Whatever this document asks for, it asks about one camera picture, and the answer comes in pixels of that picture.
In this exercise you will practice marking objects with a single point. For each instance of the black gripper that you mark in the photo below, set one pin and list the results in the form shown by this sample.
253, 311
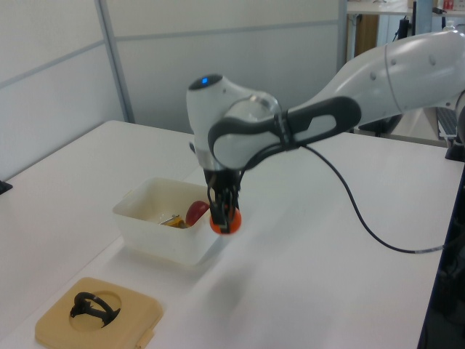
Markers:
223, 181

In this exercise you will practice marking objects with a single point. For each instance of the orange toy fruit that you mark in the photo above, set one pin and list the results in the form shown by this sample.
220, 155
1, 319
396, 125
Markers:
236, 222

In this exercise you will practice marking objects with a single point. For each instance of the red toy apple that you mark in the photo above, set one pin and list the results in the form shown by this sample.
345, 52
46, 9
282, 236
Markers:
196, 211

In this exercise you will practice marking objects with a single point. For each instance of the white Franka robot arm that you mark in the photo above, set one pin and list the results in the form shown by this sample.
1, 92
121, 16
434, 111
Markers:
399, 80

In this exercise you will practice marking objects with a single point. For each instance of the white plastic container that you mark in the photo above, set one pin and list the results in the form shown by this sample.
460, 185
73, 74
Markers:
163, 243

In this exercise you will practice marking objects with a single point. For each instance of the yellow tool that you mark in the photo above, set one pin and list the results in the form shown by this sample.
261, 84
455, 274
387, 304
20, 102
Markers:
176, 222

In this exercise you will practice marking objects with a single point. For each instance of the silver metal tool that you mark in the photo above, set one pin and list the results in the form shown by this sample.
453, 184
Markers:
169, 219

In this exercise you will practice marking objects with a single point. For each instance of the beige plastic box lid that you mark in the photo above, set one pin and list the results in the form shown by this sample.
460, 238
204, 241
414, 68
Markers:
138, 312

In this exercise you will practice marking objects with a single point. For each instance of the black curved plastic piece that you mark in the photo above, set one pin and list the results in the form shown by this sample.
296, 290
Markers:
85, 300

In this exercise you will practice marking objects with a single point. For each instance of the wooden panel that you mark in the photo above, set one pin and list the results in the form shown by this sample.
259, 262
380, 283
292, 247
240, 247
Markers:
367, 34

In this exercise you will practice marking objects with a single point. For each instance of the grey laptop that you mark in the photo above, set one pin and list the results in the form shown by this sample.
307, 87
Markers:
447, 121

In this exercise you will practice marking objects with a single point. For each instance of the white background desk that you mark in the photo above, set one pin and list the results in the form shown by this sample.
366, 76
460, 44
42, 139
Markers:
381, 8

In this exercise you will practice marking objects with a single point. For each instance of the grey partition post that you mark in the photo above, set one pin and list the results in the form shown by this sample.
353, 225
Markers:
345, 32

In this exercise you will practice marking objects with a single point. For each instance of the black mount base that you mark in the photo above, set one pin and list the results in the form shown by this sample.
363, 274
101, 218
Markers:
456, 152
4, 187

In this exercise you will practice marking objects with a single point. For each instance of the black equipment frame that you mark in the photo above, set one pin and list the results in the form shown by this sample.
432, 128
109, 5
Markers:
450, 291

